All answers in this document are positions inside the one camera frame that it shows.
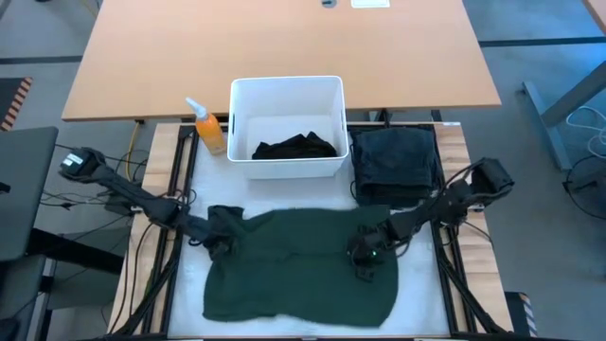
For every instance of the black garment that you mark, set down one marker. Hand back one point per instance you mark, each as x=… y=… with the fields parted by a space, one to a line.
x=293 y=148

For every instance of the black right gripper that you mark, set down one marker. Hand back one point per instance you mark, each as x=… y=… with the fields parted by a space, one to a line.
x=371 y=246

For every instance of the black metal floor beam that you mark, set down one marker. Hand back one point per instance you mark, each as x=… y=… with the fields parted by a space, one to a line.
x=76 y=251

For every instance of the hazard-striped black block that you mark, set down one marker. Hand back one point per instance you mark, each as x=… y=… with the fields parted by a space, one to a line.
x=525 y=312

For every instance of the grey metal desk leg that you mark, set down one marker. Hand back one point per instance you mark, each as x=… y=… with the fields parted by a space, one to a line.
x=544 y=123

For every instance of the dark blue jeans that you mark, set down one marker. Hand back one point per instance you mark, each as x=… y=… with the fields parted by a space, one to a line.
x=379 y=202

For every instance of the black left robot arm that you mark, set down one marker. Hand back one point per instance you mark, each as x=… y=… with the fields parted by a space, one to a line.
x=123 y=189

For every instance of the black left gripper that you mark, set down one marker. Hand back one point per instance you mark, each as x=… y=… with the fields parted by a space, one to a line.
x=222 y=237

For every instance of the orange spray bottle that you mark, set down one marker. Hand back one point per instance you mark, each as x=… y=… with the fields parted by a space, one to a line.
x=212 y=135

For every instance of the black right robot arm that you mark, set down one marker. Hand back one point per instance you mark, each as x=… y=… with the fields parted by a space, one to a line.
x=445 y=208

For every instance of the light wooden desk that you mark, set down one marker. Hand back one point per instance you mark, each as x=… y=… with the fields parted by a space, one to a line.
x=599 y=12
x=165 y=57

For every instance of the dark green garment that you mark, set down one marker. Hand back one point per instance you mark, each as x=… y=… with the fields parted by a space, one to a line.
x=293 y=274

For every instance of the dark navy garment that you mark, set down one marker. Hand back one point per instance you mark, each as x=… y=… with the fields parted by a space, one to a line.
x=393 y=156

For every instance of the white flat socket plate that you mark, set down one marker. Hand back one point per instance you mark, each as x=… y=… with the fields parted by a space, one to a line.
x=369 y=3

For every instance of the white perforated laundry basket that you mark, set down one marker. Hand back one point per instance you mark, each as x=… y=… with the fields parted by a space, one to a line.
x=289 y=166

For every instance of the black mat hazard-striped edge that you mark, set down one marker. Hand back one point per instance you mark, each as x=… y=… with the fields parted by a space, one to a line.
x=12 y=102

